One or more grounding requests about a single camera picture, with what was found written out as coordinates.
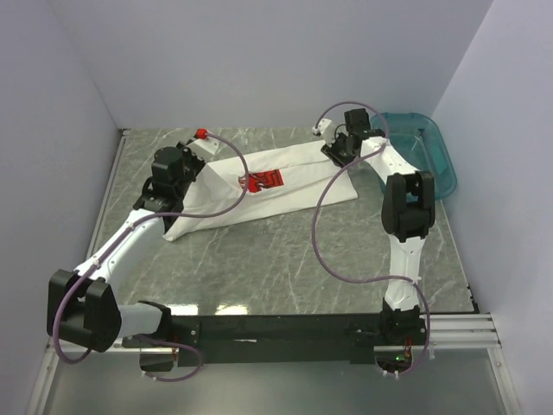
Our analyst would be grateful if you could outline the white t-shirt red print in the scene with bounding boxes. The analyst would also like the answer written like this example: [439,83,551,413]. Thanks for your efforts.
[164,140,339,241]

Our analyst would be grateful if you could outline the teal plastic bin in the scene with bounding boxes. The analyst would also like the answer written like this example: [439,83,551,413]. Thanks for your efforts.
[383,112,457,201]

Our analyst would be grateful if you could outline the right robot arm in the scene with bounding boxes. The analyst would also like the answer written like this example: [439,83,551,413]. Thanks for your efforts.
[312,108,435,345]

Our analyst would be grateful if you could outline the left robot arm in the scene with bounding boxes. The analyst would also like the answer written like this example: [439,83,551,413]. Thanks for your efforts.
[47,138,219,352]

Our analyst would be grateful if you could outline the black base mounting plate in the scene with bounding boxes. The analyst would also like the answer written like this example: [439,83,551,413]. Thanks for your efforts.
[120,311,431,368]

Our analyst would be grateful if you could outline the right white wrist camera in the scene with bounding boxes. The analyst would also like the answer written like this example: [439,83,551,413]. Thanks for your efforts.
[312,118,336,145]

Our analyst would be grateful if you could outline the aluminium frame rail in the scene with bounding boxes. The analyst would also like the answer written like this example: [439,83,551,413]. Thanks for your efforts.
[429,314,501,349]

